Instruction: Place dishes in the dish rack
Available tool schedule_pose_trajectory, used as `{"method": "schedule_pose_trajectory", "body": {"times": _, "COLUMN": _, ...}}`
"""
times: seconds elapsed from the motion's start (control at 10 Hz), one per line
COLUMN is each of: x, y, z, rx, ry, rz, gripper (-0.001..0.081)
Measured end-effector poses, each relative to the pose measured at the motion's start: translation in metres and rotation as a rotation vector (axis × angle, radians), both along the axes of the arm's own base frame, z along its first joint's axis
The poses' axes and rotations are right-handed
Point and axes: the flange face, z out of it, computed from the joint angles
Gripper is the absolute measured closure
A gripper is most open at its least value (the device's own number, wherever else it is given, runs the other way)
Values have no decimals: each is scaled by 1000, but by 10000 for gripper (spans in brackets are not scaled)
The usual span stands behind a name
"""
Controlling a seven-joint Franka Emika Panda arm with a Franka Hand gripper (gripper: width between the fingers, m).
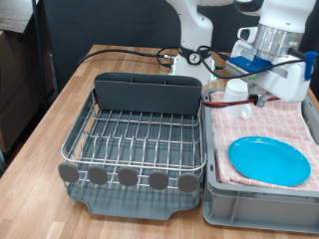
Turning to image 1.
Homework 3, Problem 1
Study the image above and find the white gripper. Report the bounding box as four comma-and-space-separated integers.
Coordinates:
230, 27, 312, 108

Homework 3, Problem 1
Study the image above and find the blue plastic plate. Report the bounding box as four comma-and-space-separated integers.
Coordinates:
227, 135, 312, 187

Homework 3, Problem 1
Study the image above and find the pink checkered towel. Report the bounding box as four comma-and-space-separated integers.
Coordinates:
209, 91, 319, 192

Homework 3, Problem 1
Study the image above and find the white plastic mug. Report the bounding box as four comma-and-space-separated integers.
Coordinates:
222, 79, 253, 120

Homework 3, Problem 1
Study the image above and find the grey plastic crate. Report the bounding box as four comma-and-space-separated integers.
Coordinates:
201, 88, 319, 234

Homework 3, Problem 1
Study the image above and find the dark grey cutlery holder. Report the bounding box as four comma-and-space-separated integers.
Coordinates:
93, 72, 203, 116

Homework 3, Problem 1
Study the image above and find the grey drain tray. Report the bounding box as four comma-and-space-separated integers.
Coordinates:
61, 93, 205, 221

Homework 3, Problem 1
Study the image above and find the dark blue backdrop curtain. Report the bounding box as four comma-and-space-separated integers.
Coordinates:
41, 0, 319, 98

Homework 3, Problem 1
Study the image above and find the brown cardboard box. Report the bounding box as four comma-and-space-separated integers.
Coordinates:
0, 29, 46, 153

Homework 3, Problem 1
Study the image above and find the grey shelf board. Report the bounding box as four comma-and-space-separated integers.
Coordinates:
0, 0, 40, 34

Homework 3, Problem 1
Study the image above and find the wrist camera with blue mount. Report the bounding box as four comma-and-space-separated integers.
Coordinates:
225, 54, 277, 82

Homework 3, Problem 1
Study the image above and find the black camera cable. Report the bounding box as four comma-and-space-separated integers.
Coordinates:
197, 45, 308, 81

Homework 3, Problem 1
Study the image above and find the black flange cable plug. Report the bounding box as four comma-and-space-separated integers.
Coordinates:
287, 48, 308, 61

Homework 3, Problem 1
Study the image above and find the blue cable strap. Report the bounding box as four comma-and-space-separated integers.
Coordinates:
303, 50, 318, 82

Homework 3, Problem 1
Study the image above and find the black power cable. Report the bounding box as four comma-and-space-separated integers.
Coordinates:
75, 46, 180, 69

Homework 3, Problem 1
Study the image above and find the steel wire dish rack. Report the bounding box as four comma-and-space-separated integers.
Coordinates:
57, 89, 207, 193

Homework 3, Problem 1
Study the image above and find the black metal frame pole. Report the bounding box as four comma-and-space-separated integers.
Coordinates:
31, 0, 59, 113

